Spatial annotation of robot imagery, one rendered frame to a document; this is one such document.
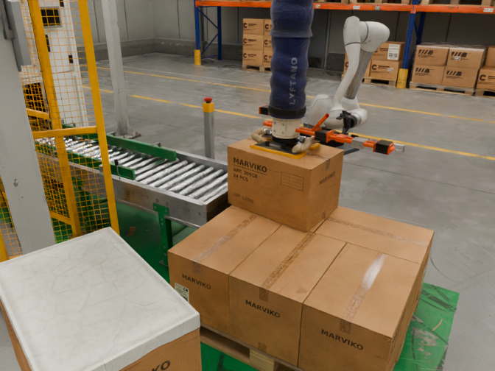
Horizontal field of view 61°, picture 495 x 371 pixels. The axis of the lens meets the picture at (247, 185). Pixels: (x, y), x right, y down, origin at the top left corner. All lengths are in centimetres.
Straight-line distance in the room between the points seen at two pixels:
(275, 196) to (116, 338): 156
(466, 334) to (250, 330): 132
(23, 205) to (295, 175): 152
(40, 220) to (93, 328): 158
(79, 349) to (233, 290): 113
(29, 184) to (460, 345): 259
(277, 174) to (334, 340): 97
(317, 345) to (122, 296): 108
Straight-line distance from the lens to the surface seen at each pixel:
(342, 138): 241
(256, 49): 1094
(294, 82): 242
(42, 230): 276
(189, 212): 276
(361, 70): 314
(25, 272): 150
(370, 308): 202
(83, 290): 135
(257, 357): 236
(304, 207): 242
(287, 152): 247
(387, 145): 232
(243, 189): 265
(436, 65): 945
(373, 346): 197
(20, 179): 259
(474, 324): 300
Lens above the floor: 182
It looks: 25 degrees down
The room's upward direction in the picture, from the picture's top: straight up
